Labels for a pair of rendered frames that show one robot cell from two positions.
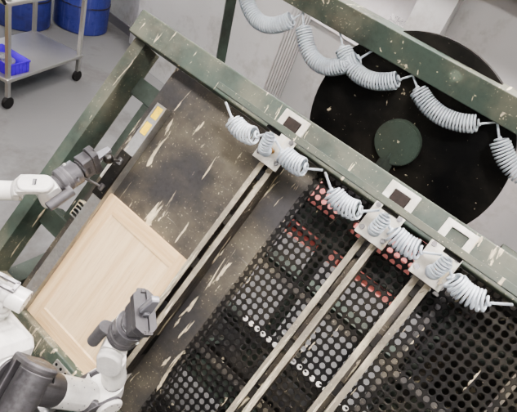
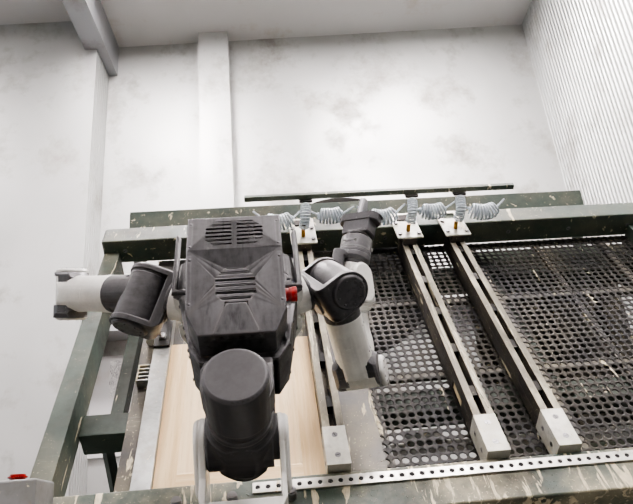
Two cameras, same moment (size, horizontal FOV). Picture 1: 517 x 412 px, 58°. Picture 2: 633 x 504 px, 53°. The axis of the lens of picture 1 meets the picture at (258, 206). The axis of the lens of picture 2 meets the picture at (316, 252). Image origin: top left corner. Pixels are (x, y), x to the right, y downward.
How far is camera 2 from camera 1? 2.14 m
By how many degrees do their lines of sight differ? 65
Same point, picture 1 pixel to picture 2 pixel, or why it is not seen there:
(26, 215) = (73, 412)
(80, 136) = (98, 323)
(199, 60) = not seen: hidden behind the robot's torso
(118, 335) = (360, 236)
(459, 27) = not seen: hidden behind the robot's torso
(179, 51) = (168, 232)
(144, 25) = (117, 234)
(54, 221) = (104, 422)
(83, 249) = (182, 396)
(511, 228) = not seen: outside the picture
